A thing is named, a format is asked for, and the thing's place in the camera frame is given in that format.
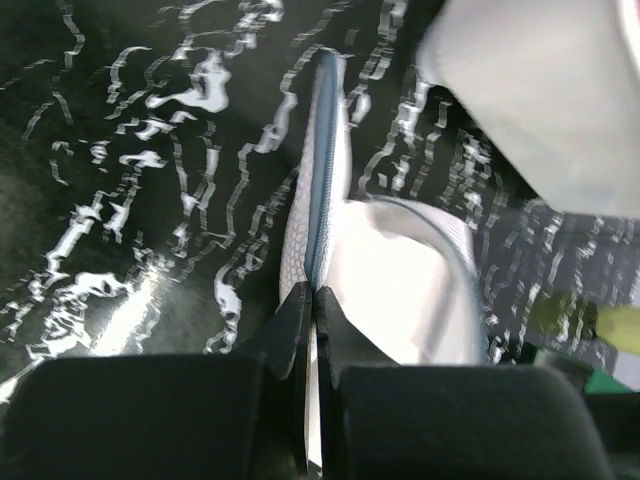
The black marbled mat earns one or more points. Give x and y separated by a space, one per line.
148 159

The white plastic bin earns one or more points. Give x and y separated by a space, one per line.
555 87

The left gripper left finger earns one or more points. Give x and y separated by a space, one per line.
239 415

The yellow-green cup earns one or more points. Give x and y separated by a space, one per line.
565 312

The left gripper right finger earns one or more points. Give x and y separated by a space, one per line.
449 422

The green folder stack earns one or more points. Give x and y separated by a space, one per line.
583 376

